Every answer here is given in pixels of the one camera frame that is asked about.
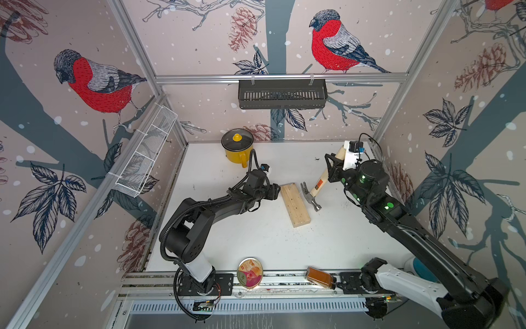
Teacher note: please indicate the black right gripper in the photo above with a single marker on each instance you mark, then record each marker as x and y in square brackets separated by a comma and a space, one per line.
[336, 171]

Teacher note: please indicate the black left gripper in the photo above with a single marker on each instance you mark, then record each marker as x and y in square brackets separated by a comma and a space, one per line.
[273, 192]

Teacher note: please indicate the wooden handle claw hammer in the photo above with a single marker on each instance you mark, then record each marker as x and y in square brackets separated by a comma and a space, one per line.
[310, 194]

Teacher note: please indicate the pale wooden block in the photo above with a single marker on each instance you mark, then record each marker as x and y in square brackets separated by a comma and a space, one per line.
[295, 205]

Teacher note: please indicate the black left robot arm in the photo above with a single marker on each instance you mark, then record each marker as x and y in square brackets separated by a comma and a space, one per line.
[183, 238]

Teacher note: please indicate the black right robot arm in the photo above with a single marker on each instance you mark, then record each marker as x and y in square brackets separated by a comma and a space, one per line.
[461, 296]

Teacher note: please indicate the yellow pot with lid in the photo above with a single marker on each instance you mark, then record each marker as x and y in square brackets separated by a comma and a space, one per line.
[238, 144]

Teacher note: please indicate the round colourful tin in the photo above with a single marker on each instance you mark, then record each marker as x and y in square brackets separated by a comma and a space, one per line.
[250, 273]

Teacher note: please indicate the brown leather case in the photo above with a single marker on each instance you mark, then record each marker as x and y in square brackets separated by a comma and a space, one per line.
[320, 278]

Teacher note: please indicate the teal round disc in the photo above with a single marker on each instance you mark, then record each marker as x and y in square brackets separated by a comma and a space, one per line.
[422, 271]

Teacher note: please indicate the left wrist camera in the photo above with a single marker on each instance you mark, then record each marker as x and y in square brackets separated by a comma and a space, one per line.
[266, 168]

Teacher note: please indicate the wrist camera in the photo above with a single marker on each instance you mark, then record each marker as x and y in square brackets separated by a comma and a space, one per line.
[266, 168]
[353, 152]

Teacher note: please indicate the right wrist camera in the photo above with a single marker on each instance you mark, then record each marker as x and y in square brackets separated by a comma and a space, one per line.
[353, 152]

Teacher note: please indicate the black hanging wire basket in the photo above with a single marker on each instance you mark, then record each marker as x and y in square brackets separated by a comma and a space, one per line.
[282, 94]

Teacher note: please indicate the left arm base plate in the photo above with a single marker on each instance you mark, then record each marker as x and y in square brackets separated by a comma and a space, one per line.
[220, 283]

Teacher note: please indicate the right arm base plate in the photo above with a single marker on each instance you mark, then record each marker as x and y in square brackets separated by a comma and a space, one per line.
[357, 283]

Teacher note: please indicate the white wire mesh shelf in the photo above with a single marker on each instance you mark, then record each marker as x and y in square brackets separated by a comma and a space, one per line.
[132, 181]

